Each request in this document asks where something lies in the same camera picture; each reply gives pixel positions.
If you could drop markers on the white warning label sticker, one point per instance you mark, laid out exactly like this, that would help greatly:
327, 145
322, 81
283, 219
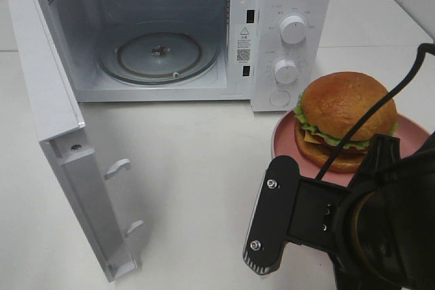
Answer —
242, 43

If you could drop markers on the white microwave oven body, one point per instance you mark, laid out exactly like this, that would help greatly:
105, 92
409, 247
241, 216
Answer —
77, 25

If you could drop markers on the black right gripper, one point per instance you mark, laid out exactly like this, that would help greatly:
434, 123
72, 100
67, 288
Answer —
381, 233

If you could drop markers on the white microwave door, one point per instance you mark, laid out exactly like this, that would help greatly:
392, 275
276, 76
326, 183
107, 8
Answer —
62, 137

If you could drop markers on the burger with lettuce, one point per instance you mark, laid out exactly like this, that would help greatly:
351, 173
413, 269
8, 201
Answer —
327, 110

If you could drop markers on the lower white control knob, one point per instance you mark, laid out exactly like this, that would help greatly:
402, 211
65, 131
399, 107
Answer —
285, 71

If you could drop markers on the glass microwave turntable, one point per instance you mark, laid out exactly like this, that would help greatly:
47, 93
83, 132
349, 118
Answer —
159, 52

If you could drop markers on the upper white control knob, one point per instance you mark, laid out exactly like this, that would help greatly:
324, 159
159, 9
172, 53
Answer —
292, 29

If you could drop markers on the round white door button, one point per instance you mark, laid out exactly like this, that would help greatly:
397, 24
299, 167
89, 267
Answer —
280, 99

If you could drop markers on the white control knob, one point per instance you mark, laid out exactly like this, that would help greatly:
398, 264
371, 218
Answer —
292, 29
285, 71

